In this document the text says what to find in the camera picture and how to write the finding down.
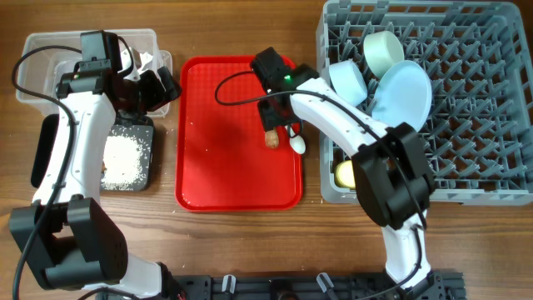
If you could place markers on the clear plastic waste bin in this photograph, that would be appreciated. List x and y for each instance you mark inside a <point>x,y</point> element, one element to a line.
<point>37,75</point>

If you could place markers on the grey dishwasher rack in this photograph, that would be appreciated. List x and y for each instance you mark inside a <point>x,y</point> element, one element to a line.
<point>478,135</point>

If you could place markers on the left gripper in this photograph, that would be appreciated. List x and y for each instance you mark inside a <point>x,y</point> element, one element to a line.
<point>156,96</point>

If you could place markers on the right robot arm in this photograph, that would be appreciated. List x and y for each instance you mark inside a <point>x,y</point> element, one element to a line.
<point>393,178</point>

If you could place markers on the light green bowl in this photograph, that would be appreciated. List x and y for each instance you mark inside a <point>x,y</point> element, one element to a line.
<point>382,50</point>

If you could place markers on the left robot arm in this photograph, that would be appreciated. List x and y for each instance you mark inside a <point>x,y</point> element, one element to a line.
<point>64,236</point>

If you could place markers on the black rectangular tray bin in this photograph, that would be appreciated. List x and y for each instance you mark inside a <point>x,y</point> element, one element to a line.
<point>143,133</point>

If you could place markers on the brown carrot stick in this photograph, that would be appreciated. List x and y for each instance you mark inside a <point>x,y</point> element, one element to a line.
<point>272,139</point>

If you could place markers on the white rice pile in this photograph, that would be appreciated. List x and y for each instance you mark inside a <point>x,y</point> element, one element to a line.
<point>123,160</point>

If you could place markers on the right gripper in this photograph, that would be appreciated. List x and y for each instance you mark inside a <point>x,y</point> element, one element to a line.
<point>268,121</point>

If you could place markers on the red serving tray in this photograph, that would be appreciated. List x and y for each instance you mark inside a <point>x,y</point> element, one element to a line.
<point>223,163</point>

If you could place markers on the yellow plastic cup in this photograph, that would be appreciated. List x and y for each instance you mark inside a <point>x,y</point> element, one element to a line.
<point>344,175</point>

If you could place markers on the white plastic spoon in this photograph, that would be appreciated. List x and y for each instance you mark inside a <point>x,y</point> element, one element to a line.
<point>296,141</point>

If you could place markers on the large light blue plate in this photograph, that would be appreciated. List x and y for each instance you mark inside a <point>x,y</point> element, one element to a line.
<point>403,95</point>

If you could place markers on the small light blue bowl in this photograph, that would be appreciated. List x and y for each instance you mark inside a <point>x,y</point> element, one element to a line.
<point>348,82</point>

